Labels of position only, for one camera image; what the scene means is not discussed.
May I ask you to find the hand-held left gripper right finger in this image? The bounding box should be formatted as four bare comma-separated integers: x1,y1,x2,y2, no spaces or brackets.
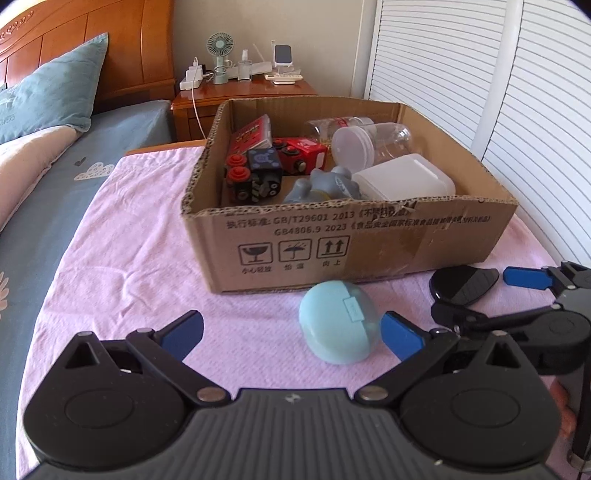
353,310,529,409

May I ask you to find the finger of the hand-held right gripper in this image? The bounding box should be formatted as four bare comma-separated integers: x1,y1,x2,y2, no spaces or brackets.
502,263,570,291
431,302,558,340

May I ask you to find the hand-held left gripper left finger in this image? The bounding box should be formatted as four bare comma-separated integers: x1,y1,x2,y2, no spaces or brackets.
62,310,234,408

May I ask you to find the black oval device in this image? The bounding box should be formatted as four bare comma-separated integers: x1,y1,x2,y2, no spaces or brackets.
428,265,500,306

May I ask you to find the light blue round case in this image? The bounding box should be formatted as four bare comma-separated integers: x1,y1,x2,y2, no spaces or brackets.
299,280,385,365

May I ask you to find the brown cardboard box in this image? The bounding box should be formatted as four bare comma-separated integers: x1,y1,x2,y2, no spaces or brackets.
181,96,519,295

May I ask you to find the white plastic box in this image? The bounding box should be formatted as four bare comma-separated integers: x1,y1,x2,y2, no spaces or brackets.
352,154,457,202

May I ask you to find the grey toy figure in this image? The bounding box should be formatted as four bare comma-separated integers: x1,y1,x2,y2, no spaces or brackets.
283,166,361,205

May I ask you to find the clear plastic jar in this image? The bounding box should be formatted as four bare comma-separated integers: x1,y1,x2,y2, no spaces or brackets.
331,122,413,172

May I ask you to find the pink card case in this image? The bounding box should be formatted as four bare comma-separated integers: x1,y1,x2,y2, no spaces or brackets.
229,115,273,160

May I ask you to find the person's right hand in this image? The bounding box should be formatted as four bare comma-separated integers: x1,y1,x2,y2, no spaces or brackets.
551,381,578,437

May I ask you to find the pink cloth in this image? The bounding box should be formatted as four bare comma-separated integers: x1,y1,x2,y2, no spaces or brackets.
18,138,578,416

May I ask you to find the white louvered closet door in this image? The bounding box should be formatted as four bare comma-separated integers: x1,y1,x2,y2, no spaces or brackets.
364,0,522,160
480,0,591,260

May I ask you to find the blue floral bed sheet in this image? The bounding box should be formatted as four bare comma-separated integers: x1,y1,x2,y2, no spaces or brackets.
0,99,172,439

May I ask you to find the red toy car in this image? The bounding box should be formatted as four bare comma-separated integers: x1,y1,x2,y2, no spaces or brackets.
271,136,329,177

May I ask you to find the clear bottle with red label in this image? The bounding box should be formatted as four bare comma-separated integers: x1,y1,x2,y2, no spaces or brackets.
305,116,375,145

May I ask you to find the pink floral quilt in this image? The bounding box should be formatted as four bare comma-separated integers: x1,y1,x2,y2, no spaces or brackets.
0,124,78,232

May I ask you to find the white power strip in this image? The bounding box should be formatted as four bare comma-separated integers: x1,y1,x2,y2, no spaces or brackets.
179,65,204,91

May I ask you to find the wooden nightstand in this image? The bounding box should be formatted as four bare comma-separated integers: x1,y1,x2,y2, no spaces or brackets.
172,78,318,143

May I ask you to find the blue pillow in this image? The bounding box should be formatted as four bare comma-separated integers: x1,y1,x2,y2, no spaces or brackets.
0,32,109,145

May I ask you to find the small green desk fan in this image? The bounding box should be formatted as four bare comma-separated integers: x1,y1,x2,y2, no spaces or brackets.
206,31,230,85

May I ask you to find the wooden bed headboard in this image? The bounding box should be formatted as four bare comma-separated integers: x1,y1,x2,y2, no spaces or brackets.
0,0,176,108

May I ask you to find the white phone stand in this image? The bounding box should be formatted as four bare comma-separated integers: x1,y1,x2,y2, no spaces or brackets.
272,43,296,75

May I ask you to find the white power cable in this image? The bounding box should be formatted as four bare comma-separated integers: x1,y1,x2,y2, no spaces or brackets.
191,56,206,139

